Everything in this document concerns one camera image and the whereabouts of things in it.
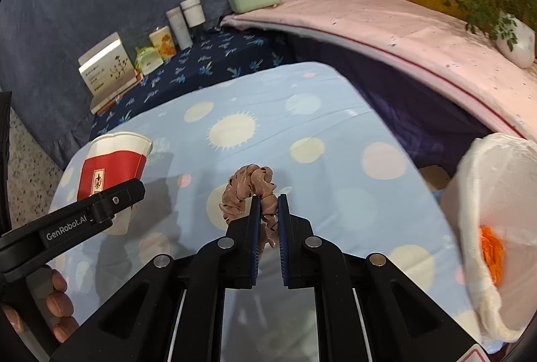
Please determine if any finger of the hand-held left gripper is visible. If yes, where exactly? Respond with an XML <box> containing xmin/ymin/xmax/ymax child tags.
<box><xmin>90</xmin><ymin>177</ymin><xmax>146</xmax><ymax>225</ymax></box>

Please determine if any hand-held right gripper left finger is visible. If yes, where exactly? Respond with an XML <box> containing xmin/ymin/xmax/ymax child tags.
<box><xmin>50</xmin><ymin>194</ymin><xmax>263</xmax><ymax>362</ymax></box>

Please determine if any green packet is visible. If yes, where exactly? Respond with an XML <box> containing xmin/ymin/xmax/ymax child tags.
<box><xmin>134</xmin><ymin>45</ymin><xmax>163</xmax><ymax>75</ymax></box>

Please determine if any navy leaf print cloth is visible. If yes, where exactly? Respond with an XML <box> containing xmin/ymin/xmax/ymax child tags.
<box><xmin>88</xmin><ymin>27</ymin><xmax>294</xmax><ymax>138</ymax></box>

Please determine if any large orange plastic bag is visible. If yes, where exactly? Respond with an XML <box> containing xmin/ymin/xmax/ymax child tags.
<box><xmin>478</xmin><ymin>224</ymin><xmax>506</xmax><ymax>287</ymax></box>

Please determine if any pink cloth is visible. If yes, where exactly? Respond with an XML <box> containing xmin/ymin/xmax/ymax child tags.
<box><xmin>220</xmin><ymin>0</ymin><xmax>537</xmax><ymax>142</ymax></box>

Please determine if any pink dotted scrunchie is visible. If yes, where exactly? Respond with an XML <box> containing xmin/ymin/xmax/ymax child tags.
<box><xmin>221</xmin><ymin>163</ymin><xmax>281</xmax><ymax>258</ymax></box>

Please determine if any white lined trash bin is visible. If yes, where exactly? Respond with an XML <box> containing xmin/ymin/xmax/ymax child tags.
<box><xmin>438</xmin><ymin>132</ymin><xmax>537</xmax><ymax>344</ymax></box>

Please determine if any light blue dotted sheet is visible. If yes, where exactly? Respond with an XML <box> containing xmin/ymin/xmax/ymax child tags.
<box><xmin>44</xmin><ymin>61</ymin><xmax>504</xmax><ymax>362</ymax></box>

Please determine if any white card box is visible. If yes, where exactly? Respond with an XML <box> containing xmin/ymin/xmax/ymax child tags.
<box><xmin>78</xmin><ymin>32</ymin><xmax>143</xmax><ymax>114</ymax></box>

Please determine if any dark purple cloth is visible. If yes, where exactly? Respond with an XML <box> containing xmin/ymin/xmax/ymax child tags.
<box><xmin>285</xmin><ymin>33</ymin><xmax>491</xmax><ymax>178</ymax></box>

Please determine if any white jar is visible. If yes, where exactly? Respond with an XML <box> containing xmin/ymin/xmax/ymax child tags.
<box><xmin>180</xmin><ymin>0</ymin><xmax>205</xmax><ymax>28</ymax></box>

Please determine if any white plant pot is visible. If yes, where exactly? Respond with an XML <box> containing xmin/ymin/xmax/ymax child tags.
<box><xmin>495</xmin><ymin>12</ymin><xmax>537</xmax><ymax>69</ymax></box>

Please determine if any red and white paper cup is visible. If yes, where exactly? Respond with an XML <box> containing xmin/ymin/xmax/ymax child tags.
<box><xmin>78</xmin><ymin>132</ymin><xmax>154</xmax><ymax>236</ymax></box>

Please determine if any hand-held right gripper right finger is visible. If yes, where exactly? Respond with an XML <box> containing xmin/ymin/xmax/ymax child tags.
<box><xmin>277</xmin><ymin>193</ymin><xmax>483</xmax><ymax>362</ymax></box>

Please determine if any white bottle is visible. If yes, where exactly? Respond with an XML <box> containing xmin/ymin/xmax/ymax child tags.
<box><xmin>165</xmin><ymin>7</ymin><xmax>193</xmax><ymax>51</ymax></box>

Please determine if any yellow floral box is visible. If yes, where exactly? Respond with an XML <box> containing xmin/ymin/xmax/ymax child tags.
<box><xmin>149</xmin><ymin>28</ymin><xmax>176</xmax><ymax>61</ymax></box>

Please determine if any person's left hand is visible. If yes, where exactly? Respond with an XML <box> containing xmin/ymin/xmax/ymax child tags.
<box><xmin>44</xmin><ymin>269</ymin><xmax>80</xmax><ymax>344</ymax></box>

